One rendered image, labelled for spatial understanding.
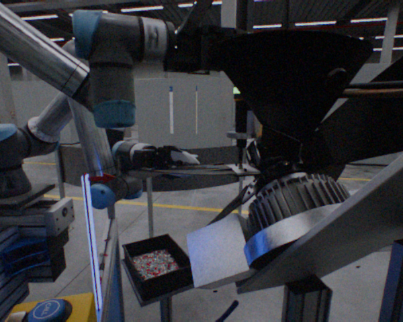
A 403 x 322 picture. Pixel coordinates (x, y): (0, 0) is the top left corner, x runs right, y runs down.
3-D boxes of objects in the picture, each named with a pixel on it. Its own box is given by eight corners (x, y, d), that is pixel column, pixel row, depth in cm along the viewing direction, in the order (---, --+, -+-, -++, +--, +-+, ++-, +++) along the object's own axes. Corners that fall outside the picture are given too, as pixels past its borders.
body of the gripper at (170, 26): (211, 75, 57) (158, 72, 52) (211, 33, 55) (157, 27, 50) (228, 71, 50) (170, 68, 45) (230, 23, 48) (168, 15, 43)
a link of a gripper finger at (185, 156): (210, 151, 68) (184, 149, 74) (196, 152, 64) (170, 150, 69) (209, 164, 69) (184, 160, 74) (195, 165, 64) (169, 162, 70)
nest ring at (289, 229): (332, 262, 65) (325, 247, 67) (421, 215, 44) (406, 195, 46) (233, 280, 58) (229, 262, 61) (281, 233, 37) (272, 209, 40)
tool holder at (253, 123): (270, 137, 58) (273, 93, 56) (255, 140, 53) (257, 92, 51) (237, 135, 64) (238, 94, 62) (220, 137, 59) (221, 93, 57)
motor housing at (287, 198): (330, 261, 63) (307, 214, 70) (403, 221, 45) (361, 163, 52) (244, 276, 57) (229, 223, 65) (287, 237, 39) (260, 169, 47)
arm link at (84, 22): (76, 66, 46) (71, 15, 44) (137, 70, 51) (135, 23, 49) (76, 60, 39) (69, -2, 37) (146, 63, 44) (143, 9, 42)
